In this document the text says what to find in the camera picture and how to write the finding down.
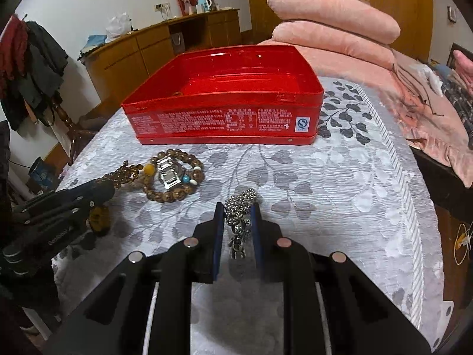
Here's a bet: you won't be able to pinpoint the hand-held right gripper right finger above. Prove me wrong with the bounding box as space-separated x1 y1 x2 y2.
250 206 433 355

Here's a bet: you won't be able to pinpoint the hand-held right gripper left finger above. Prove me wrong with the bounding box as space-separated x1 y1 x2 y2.
48 203 226 355

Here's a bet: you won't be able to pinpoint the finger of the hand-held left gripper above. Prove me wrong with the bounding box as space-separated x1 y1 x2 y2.
11 197 93 232
52 180 117 208

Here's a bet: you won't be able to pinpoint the silver bead chain bear pendant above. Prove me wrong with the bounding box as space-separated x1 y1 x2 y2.
225 188 261 260

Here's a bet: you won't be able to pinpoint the amber bead necklace with pendant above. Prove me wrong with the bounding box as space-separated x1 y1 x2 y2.
87 161 145 235

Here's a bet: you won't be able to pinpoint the red tin box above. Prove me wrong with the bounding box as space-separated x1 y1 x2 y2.
121 43 325 146

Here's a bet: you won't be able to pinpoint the dark blue bin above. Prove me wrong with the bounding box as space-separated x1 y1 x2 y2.
27 156 60 193

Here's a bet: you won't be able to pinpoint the grey leaf-patterned bedspread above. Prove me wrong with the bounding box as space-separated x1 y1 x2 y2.
52 76 455 355

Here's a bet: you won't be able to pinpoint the silver wristwatch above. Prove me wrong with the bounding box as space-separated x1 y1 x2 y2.
155 157 183 191

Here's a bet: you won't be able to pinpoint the wooden coat rack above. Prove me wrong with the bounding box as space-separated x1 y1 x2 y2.
20 13 97 167

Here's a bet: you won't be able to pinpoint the dark hanging coats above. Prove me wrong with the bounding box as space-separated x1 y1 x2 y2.
2 20 69 132

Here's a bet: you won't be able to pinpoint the blue cloth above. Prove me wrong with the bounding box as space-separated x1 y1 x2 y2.
79 35 109 54

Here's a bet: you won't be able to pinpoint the wooden sideboard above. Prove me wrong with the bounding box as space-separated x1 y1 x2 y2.
79 7 241 109

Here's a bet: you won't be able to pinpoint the dark red garment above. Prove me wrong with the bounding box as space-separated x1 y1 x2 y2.
0 15 29 99

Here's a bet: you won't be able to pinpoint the white plastic bag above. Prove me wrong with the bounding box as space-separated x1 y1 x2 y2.
106 12 133 39

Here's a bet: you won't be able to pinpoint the pink bed sheet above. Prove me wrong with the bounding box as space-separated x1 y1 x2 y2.
259 41 473 189

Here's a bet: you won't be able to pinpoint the folded pink blanket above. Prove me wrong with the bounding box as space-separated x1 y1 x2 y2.
267 0 401 49
271 21 396 69

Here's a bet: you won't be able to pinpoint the white cloth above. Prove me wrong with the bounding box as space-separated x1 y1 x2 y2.
417 64 444 89

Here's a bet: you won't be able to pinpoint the folded plaid clothes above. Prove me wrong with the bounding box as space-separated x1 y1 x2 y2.
441 78 473 137

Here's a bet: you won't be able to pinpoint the dark bed headboard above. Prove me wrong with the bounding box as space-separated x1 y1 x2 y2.
448 42 462 67

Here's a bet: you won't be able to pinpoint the folded pink clothes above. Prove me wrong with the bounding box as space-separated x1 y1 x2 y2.
453 49 473 72

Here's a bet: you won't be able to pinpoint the brown wooden bead bracelet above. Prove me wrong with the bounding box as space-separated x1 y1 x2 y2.
142 149 205 204

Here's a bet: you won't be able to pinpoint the white cable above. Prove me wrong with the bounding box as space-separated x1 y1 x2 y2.
453 222 473 267

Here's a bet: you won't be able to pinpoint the large red photo frame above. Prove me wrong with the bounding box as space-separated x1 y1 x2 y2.
175 0 196 16

